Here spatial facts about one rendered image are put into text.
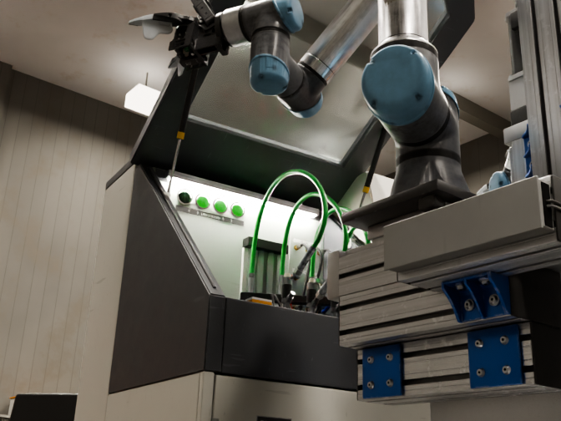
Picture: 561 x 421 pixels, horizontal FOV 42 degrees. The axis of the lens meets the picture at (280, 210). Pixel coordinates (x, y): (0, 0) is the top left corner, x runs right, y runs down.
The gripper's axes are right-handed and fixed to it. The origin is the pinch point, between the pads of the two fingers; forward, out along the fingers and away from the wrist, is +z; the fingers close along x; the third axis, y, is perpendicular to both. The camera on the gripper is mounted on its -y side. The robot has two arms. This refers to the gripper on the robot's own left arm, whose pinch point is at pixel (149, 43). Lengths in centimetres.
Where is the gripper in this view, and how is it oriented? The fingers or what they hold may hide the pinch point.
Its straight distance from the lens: 162.1
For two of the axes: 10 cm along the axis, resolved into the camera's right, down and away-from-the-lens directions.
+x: 4.3, 4.6, 7.8
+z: -9.0, 1.3, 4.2
